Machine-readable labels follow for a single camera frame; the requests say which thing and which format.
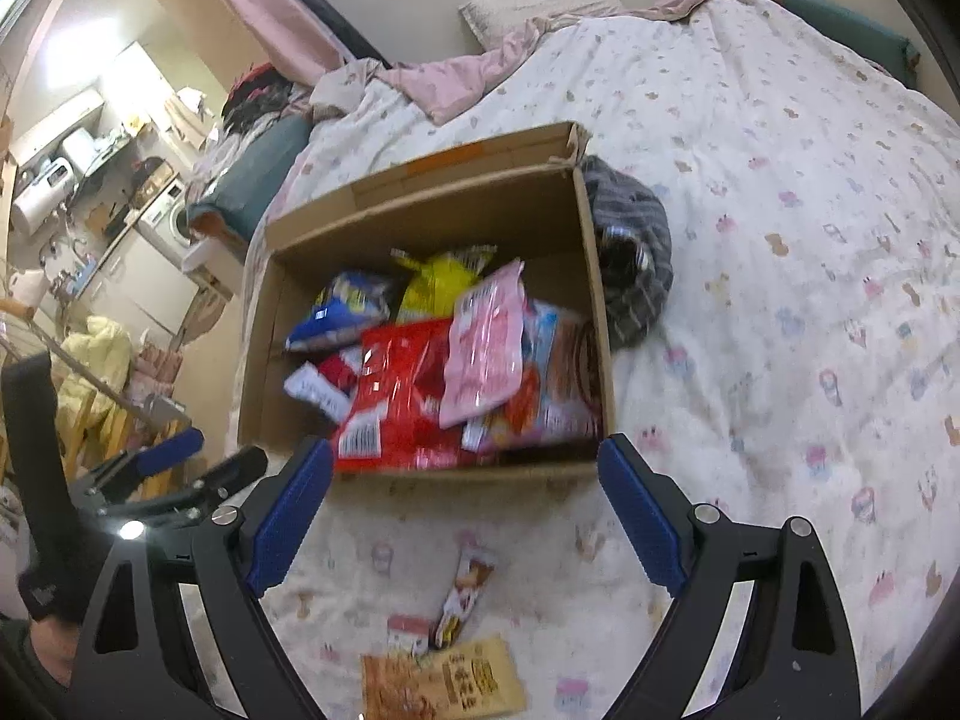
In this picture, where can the small brown white packet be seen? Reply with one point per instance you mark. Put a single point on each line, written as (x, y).
(473, 572)

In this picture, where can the person's left hand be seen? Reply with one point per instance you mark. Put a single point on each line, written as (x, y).
(55, 642)

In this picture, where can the large red snack bag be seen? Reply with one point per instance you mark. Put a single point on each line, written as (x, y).
(393, 425)

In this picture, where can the white patterned bed quilt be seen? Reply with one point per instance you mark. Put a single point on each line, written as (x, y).
(806, 361)

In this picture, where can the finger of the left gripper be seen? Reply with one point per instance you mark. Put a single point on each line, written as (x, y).
(188, 505)
(116, 479)

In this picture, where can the wooden drying rack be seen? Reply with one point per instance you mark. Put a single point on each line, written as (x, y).
(112, 392)

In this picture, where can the brown cardboard box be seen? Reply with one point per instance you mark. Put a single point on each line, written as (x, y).
(523, 193)

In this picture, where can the small red white packet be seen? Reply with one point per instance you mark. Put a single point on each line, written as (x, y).
(408, 634)

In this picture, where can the light blue pink snack bag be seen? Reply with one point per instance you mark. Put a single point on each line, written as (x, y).
(560, 396)

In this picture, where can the pink blanket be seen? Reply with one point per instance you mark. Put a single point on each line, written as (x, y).
(304, 44)

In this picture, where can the red white snack packet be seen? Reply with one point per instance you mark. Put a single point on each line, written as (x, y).
(328, 385)

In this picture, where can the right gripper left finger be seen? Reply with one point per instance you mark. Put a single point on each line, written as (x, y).
(136, 658)

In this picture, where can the white kitchen cabinets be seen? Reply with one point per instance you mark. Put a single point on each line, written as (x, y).
(135, 285)

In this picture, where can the yellow cloth on rack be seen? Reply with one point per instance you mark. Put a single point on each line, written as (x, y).
(105, 350)

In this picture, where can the blue chip bag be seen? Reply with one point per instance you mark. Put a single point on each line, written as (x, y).
(353, 302)

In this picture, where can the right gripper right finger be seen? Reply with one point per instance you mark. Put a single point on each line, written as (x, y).
(794, 657)

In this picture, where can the teal pillow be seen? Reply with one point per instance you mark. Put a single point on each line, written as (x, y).
(231, 187)

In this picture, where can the tan snack packet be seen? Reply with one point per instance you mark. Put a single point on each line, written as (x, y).
(474, 680)

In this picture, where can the white washing machine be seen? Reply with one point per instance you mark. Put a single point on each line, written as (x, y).
(164, 225)

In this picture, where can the yellow snack bag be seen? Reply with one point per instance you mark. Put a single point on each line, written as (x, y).
(436, 283)

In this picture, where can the pink snack packet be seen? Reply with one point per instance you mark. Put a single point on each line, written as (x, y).
(485, 360)

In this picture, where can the white pillow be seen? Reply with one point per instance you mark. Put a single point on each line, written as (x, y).
(492, 20)

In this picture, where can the dark striped cloth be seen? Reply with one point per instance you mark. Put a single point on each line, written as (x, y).
(634, 248)

